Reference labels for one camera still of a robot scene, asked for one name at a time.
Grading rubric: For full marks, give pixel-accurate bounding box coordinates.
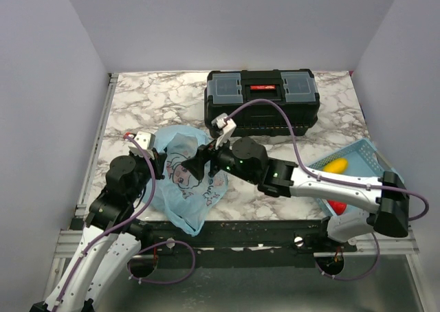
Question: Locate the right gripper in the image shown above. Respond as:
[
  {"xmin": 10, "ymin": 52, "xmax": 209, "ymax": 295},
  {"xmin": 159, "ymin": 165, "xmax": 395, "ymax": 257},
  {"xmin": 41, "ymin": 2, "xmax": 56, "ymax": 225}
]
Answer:
[{"xmin": 181, "ymin": 132, "xmax": 257, "ymax": 185}]

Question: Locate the light blue plastic bag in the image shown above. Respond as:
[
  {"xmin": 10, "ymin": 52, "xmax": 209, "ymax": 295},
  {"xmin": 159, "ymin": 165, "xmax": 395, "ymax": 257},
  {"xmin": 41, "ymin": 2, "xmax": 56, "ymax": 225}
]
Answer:
[{"xmin": 151, "ymin": 125, "xmax": 228, "ymax": 236}]

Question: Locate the yellow fake lemon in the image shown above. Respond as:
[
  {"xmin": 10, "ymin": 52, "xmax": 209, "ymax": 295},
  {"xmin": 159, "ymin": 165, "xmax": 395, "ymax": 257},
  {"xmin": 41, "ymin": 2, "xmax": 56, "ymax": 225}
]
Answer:
[{"xmin": 322, "ymin": 157, "xmax": 349, "ymax": 174}]

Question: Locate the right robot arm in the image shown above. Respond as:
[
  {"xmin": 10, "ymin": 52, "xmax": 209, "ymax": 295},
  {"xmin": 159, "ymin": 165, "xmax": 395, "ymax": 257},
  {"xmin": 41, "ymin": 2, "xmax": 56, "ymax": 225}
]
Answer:
[{"xmin": 182, "ymin": 137, "xmax": 409, "ymax": 252}]

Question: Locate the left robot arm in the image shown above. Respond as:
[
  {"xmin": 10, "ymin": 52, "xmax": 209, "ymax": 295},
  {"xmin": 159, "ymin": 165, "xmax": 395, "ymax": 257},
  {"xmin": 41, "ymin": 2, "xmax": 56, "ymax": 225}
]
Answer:
[{"xmin": 31, "ymin": 150, "xmax": 166, "ymax": 311}]

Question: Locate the red fake strawberry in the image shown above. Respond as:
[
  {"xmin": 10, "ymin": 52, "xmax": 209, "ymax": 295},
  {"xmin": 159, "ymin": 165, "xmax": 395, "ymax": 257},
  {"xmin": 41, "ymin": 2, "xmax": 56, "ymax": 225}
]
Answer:
[{"xmin": 327, "ymin": 200, "xmax": 347, "ymax": 216}]

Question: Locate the black plastic toolbox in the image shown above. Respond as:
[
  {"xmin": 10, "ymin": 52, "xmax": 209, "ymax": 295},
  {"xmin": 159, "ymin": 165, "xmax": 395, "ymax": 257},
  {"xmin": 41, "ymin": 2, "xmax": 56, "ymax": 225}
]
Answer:
[{"xmin": 204, "ymin": 69, "xmax": 320, "ymax": 137}]

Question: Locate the light blue plastic basket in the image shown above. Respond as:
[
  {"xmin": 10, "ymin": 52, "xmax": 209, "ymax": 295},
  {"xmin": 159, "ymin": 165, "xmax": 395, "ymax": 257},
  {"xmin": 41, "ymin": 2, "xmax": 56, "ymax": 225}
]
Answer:
[{"xmin": 305, "ymin": 138, "xmax": 405, "ymax": 219}]

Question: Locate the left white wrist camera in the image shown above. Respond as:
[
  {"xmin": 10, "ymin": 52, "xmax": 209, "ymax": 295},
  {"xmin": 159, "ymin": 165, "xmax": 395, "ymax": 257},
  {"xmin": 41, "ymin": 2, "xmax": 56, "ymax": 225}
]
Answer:
[{"xmin": 124, "ymin": 131, "xmax": 155, "ymax": 159}]

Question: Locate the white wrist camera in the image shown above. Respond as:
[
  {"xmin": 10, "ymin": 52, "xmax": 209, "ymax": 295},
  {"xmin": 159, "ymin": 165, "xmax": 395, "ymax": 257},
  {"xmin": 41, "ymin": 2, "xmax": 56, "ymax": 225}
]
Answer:
[
  {"xmin": 124, "ymin": 131, "xmax": 155, "ymax": 159},
  {"xmin": 211, "ymin": 113, "xmax": 237, "ymax": 149}
]

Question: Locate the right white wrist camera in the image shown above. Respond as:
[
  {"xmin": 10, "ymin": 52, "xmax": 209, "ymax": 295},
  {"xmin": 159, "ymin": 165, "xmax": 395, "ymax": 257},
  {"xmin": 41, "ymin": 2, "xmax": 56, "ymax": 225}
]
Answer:
[{"xmin": 211, "ymin": 113, "xmax": 237, "ymax": 149}]

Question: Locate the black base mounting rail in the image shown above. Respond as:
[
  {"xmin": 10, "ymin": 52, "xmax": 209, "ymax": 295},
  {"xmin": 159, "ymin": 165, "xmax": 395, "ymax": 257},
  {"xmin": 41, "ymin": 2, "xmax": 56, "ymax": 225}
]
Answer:
[{"xmin": 129, "ymin": 220, "xmax": 356, "ymax": 269}]

